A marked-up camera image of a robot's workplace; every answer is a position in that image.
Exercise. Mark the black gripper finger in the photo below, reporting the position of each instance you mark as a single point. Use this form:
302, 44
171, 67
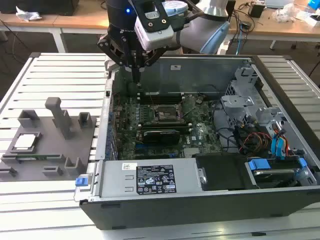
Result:
112, 48
152, 58

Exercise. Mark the thin metal locking lever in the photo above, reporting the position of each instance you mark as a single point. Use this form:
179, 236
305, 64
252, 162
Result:
150, 98
190, 112

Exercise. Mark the silver CPU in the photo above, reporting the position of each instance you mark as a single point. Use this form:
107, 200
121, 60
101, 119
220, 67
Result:
25, 142

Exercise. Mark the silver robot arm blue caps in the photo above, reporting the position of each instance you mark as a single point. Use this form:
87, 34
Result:
195, 37

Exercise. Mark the black CPU socket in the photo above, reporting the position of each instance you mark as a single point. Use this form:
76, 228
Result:
167, 113

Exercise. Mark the round coin cell battery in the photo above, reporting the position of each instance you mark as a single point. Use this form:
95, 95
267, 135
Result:
198, 100

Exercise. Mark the wide black monitor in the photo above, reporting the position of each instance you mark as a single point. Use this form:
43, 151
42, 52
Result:
57, 6

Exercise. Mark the black graphics card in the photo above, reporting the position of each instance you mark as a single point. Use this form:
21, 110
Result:
162, 137

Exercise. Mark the green motherboard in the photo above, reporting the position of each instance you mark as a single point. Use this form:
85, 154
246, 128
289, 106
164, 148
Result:
205, 130

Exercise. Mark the crumpled white paper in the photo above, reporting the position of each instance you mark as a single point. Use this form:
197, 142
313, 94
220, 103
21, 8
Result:
27, 14

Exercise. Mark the metal drive cage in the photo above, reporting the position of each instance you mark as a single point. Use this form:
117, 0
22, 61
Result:
237, 100

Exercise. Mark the black power adapter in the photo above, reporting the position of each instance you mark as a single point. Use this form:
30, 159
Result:
246, 25

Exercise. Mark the silver chipset heat sink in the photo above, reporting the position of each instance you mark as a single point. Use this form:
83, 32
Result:
192, 152

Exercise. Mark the small black box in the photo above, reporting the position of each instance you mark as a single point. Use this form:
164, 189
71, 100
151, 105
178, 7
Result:
256, 11

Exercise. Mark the grey parts rack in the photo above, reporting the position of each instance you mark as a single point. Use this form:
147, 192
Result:
50, 150

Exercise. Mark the silver power supply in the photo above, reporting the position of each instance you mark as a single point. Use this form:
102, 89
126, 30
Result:
112, 175

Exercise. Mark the black plastic cover panel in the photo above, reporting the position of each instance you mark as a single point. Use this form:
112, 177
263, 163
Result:
220, 172

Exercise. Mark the blue case latch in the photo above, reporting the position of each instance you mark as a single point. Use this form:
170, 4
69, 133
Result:
81, 181

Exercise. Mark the silver laptop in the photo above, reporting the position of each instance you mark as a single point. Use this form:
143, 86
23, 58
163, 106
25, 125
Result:
277, 2

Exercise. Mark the clear plastic bag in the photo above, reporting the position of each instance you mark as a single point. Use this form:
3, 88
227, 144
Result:
285, 12

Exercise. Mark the hard disk in blue carrier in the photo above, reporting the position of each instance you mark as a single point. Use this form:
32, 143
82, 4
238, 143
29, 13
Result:
260, 165

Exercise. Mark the black open PC case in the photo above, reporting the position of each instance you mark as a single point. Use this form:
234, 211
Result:
175, 212

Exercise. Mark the white cardboard box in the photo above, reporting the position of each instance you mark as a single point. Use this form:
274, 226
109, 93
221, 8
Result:
306, 17

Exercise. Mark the blue box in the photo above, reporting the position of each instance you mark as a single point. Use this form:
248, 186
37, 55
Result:
314, 4

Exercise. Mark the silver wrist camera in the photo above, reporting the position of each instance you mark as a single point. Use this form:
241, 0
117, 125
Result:
155, 37

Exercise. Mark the wooden desk white frame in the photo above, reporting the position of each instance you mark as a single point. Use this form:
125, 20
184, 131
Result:
75, 23
275, 30

